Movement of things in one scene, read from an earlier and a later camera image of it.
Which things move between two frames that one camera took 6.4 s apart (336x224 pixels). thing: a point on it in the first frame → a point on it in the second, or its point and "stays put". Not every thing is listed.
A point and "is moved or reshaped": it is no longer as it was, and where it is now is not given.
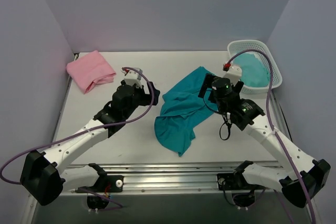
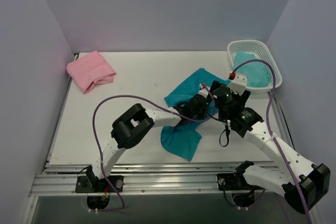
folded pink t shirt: x=91 y=69 stays put
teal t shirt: x=181 y=108 is moved or reshaped
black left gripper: x=146 y=94 → x=182 y=107
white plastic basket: x=235 y=47 stays put
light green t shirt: x=254 y=72 stays put
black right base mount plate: x=233 y=181 stays put
